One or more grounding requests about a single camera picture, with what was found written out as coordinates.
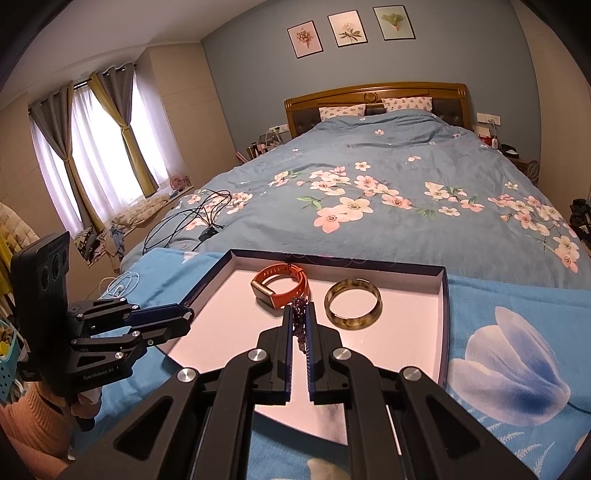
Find purple bead bracelet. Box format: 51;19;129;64
288;298;309;354

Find shallow pink-lined box tray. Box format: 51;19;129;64
161;249;451;448

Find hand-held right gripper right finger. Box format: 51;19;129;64
305;305;539;480

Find framed pink flower picture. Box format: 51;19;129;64
287;21;321;58

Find white sheer curtain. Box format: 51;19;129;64
44;69;169;217

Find orange smart watch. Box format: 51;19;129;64
250;264;311;309

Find grey and yellow curtain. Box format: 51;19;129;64
28;82;108;234
89;64;160;197

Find person's left hand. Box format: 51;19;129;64
68;387;103;410

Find blue floral duvet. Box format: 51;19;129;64
120;108;591;289

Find printed dark bag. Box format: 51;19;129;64
76;228;109;264

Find black cables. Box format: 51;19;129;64
143;188;232;254

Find beige window seat cushion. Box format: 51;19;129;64
111;193;171;227

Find wooden bed headboard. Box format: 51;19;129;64
284;83;472;139

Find yellow cloth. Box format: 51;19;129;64
0;231;14;296

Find white cable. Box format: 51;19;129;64
99;271;139;296

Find patterned white pillow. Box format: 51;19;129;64
381;97;433;113
318;104;368;121

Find black equipment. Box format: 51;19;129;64
570;198;591;241

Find wooden nightstand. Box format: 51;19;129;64
501;143;541;185

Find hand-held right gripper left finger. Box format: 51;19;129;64
58;305;296;480

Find beige quilted cloth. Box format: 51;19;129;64
0;203;40;259

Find brown marbled bangle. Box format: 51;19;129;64
324;277;384;331

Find framed green leaf picture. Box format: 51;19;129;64
373;4;415;41

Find framed white flower picture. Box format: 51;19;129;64
328;10;368;48

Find cluttered bedside table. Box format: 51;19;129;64
247;124;291;160

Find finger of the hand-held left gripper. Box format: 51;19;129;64
71;318;192;361
69;298;195;329

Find person's left forearm orange sleeve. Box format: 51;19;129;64
0;382;75;480

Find teal plastic basket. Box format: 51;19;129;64
0;330;24;402

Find blue fleece flower blanket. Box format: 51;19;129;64
69;249;591;480

